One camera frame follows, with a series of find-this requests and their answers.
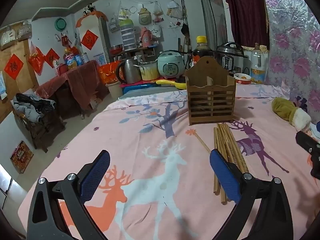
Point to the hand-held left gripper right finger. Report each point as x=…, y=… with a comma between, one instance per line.
x=225, y=177

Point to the red paper square decoration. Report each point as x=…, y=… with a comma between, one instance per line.
x=13, y=67
x=89, y=39
x=52, y=58

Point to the yellow hanging pouch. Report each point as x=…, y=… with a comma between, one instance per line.
x=144, y=15

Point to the orange gift bag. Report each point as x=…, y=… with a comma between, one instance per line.
x=108, y=72

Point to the blue plastic box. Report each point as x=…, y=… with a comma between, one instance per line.
x=140, y=89

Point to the white hanging plastic bag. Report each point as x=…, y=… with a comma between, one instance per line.
x=175, y=11

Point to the floral plastic wrapped mattress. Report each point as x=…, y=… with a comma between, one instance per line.
x=292, y=42

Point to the stacked green food steamer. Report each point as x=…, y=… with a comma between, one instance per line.
x=128, y=35

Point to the pale green rice cooker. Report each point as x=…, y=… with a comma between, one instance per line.
x=171, y=65

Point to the hanging bag with red contents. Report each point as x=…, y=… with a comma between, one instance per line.
x=158, y=13

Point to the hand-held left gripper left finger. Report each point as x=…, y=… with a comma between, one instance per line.
x=96, y=175

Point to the pile of wooden chopsticks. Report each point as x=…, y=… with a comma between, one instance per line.
x=225, y=142

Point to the black pressure cooker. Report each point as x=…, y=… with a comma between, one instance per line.
x=230, y=57

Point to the pink thermos flask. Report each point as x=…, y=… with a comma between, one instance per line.
x=145, y=37

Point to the yellow cooking oil bottle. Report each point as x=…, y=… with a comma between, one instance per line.
x=70, y=60

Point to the dark sauce bottle yellow cap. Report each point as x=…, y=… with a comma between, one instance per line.
x=202, y=51

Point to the clear plastic oil bottle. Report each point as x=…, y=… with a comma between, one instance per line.
x=257, y=65

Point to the wooden chopstick holder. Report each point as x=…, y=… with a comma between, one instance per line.
x=212, y=105

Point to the table with red cloth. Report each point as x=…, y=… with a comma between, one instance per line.
x=75, y=85

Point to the cream cooking pot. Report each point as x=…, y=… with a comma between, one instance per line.
x=148, y=72

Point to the beige plastic bucket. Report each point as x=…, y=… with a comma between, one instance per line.
x=114, y=90

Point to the stainless steel kettle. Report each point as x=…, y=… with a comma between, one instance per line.
x=130, y=71

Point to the dark red curtain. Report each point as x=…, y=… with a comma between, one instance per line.
x=245, y=12

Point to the pink deer print bed sheet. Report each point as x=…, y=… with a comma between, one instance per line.
x=150, y=120

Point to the red and white bowl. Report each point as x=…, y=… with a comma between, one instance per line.
x=242, y=78

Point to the green round plate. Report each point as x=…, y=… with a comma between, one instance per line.
x=60, y=23

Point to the dark wooden chair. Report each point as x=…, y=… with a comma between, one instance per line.
x=42, y=130

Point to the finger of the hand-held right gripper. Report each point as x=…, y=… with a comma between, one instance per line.
x=306, y=140
x=316, y=166

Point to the red printed cardboard box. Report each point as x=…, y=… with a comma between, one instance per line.
x=22, y=157

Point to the panda plush toy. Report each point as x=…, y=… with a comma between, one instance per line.
x=88, y=10

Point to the yellow ladle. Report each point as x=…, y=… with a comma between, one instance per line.
x=170, y=83

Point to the olive plush with white cuff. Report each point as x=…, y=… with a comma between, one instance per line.
x=285, y=108

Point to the red metal bowl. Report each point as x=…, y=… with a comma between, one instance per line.
x=116, y=49

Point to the white refrigerator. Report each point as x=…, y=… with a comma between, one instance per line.
x=96, y=30

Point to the heap of dark clothes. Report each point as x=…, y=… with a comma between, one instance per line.
x=31, y=106

